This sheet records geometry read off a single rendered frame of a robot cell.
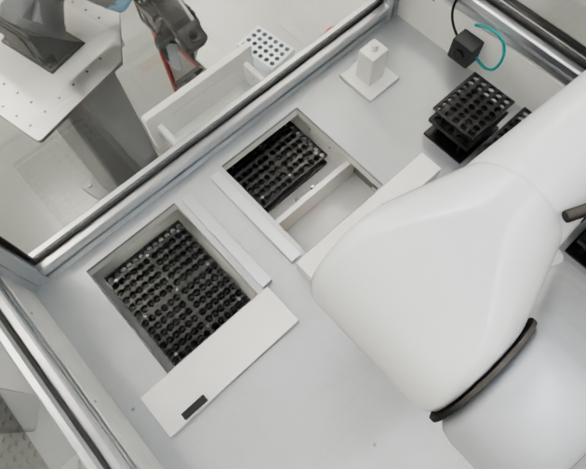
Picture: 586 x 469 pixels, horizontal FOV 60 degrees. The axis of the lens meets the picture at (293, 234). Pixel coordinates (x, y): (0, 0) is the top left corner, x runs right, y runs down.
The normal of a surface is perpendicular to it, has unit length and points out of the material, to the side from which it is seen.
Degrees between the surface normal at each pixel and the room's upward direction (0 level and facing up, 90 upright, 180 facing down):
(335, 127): 0
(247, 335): 0
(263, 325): 0
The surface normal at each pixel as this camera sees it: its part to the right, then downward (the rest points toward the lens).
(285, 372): -0.02, -0.37
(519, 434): -0.40, 0.01
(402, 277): -0.19, -0.22
